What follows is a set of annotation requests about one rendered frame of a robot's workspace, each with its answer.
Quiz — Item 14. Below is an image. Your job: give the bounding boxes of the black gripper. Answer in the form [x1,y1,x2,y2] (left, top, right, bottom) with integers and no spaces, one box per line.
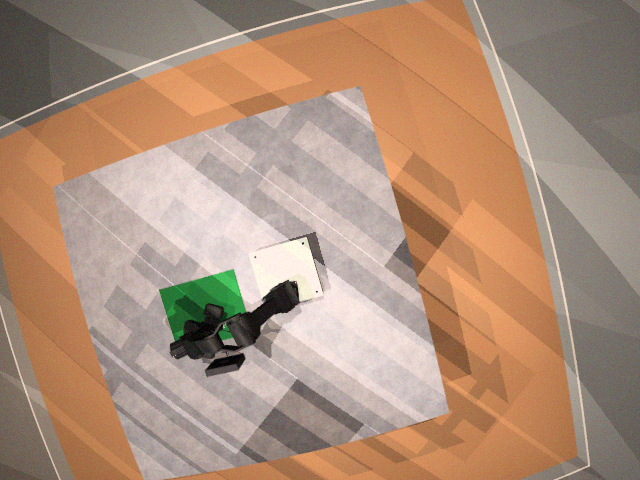
[197,303,224,359]

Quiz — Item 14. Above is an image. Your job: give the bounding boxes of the green flat board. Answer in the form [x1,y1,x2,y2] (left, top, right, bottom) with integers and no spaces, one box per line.
[159,269,247,341]

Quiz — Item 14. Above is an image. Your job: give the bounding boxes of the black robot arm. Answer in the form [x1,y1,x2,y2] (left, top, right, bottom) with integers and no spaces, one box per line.
[170,280,300,360]

